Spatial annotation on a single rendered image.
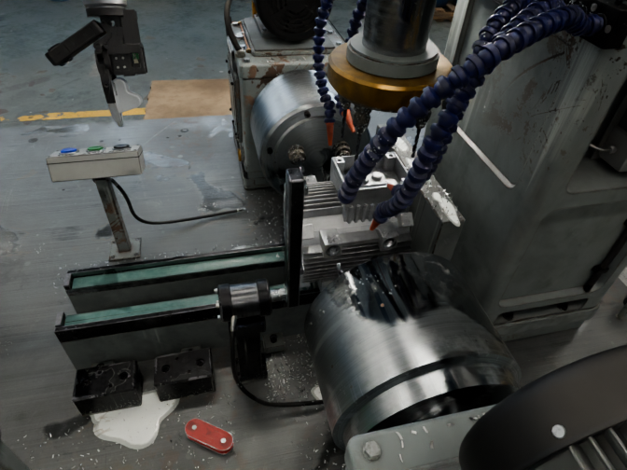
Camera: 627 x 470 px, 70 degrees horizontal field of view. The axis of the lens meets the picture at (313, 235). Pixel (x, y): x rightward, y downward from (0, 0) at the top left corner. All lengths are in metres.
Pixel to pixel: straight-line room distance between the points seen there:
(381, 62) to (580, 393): 0.46
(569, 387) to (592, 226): 0.59
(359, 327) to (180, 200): 0.83
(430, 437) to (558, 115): 0.44
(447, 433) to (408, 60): 0.45
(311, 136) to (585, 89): 0.52
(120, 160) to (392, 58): 0.58
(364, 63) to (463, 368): 0.40
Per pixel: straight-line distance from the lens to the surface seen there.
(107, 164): 0.99
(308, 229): 0.74
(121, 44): 0.99
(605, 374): 0.31
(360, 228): 0.78
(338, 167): 0.78
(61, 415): 0.95
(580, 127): 0.68
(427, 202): 0.74
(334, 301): 0.59
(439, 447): 0.48
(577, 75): 0.67
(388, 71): 0.63
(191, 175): 1.37
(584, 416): 0.30
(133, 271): 0.94
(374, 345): 0.54
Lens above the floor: 1.58
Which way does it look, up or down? 43 degrees down
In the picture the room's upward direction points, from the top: 4 degrees clockwise
